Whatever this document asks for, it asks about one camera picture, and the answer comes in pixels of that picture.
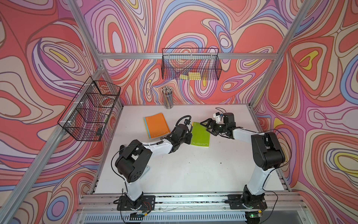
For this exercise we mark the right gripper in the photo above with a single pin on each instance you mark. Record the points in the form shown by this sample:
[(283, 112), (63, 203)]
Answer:
[(209, 120)]

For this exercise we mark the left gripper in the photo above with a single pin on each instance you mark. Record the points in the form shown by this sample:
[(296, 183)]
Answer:
[(189, 137)]

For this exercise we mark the remaining cream lined notebook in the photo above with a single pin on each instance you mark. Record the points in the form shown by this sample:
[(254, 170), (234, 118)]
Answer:
[(156, 126)]

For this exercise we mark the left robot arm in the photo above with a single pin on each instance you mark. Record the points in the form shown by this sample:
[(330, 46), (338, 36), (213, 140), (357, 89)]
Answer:
[(133, 159)]

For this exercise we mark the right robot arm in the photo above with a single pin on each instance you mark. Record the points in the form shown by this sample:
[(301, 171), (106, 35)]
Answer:
[(266, 150)]

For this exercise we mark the metal pen cup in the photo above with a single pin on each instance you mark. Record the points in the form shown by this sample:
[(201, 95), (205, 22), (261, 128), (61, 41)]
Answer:
[(167, 96)]

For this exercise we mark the light blue white stapler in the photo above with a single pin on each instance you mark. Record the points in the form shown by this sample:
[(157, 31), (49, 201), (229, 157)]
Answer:
[(146, 170)]

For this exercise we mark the yellow sticky notes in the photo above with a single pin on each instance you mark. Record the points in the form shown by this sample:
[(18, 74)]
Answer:
[(191, 76)]

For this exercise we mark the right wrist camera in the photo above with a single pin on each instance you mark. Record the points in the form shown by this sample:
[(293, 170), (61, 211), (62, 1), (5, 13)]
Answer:
[(218, 117)]

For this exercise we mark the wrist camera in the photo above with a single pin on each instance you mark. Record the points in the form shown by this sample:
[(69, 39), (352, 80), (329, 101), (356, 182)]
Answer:
[(218, 117), (187, 122)]

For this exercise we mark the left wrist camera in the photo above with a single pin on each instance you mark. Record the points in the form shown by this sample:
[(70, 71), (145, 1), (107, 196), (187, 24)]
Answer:
[(187, 122)]

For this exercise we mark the black wire basket back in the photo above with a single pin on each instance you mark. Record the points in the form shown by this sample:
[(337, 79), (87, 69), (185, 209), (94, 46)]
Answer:
[(177, 61)]

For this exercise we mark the black wire basket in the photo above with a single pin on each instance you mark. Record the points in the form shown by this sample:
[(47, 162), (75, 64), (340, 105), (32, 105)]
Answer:
[(177, 61), (87, 116)]

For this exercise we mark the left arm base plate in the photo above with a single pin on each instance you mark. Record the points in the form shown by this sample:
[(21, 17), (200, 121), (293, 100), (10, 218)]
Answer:
[(143, 203)]

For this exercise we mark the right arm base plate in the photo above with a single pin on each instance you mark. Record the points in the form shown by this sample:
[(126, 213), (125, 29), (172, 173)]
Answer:
[(248, 202)]

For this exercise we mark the black wire basket left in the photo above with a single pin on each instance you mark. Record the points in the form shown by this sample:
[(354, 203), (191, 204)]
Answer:
[(87, 116)]

